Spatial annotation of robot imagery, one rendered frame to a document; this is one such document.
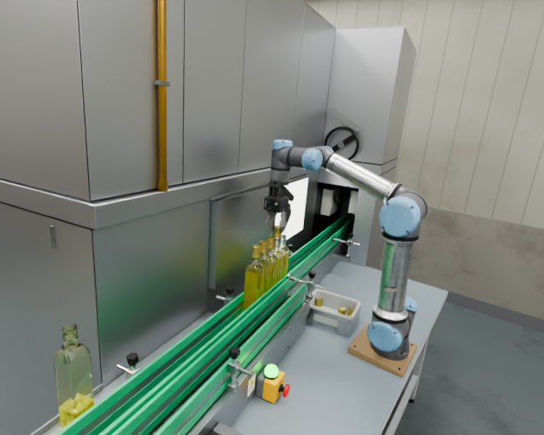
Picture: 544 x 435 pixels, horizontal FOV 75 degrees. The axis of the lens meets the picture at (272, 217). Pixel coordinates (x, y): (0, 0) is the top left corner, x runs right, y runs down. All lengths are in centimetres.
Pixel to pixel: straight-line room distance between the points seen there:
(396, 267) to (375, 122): 116
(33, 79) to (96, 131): 20
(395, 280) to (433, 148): 259
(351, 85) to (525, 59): 181
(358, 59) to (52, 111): 168
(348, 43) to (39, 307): 194
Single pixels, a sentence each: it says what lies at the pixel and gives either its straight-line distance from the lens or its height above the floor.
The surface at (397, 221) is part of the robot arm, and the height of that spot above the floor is 134.
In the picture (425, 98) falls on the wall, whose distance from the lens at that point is 375.
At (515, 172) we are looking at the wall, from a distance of 366.
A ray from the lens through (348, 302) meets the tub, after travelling 172.
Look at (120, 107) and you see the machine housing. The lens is 95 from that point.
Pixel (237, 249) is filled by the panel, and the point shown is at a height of 110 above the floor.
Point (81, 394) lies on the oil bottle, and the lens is 100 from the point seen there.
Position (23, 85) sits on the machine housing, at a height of 164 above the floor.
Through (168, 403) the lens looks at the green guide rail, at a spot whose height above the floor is 91.
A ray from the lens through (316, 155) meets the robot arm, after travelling 127.
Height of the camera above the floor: 162
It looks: 16 degrees down
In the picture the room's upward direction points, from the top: 5 degrees clockwise
